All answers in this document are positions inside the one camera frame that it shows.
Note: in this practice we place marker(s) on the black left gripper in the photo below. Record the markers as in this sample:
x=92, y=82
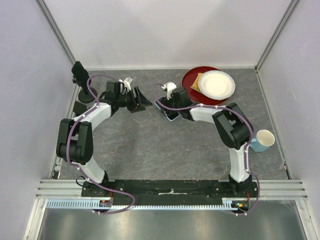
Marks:
x=142, y=100

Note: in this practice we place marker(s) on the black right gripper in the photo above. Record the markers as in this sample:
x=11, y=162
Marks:
x=172, y=98

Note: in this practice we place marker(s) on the blue-cased smartphone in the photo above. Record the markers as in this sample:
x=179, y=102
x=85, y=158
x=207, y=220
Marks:
x=172, y=116

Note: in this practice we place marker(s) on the black round-base clamp stand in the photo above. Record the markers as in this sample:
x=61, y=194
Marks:
x=84, y=96

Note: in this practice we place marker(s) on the black folding phone stand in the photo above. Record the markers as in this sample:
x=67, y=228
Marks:
x=79, y=108

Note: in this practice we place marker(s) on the black smartphone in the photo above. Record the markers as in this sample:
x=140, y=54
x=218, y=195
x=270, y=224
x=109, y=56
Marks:
x=80, y=74

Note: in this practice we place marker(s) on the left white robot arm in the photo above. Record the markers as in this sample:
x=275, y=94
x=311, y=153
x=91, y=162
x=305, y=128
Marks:
x=75, y=142

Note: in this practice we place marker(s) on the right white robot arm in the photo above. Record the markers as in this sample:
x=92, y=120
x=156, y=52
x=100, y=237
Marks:
x=233, y=127

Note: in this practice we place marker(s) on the yellow sponge cloth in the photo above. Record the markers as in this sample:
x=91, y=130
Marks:
x=195, y=85

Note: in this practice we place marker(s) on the round red tray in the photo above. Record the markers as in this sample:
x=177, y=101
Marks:
x=195, y=96

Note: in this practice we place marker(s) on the white paper plate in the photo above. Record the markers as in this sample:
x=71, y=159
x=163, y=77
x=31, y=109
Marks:
x=216, y=84

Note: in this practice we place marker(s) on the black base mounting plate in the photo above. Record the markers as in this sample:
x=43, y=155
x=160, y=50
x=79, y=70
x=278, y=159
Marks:
x=130, y=200

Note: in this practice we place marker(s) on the light blue mug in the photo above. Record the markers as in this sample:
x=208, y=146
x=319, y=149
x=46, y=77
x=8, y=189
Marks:
x=262, y=141

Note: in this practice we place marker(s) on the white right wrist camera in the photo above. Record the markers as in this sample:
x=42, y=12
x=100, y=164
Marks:
x=168, y=88

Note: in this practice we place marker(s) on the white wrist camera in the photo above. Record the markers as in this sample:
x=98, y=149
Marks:
x=126, y=84
x=168, y=88

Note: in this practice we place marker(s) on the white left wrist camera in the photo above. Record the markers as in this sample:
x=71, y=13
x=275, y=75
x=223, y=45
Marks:
x=126, y=84

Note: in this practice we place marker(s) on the slotted cable duct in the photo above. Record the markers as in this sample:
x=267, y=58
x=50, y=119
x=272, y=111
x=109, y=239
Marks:
x=103, y=205

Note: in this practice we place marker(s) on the aluminium frame rail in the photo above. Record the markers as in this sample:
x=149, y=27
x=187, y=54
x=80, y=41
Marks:
x=265, y=189

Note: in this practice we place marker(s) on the aluminium corner post left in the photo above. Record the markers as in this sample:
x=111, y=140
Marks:
x=56, y=30

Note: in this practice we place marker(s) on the aluminium corner post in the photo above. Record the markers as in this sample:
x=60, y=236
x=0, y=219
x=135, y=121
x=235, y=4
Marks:
x=56, y=30
x=293, y=4

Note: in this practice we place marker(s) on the aluminium corner post right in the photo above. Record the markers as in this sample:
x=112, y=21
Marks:
x=293, y=4

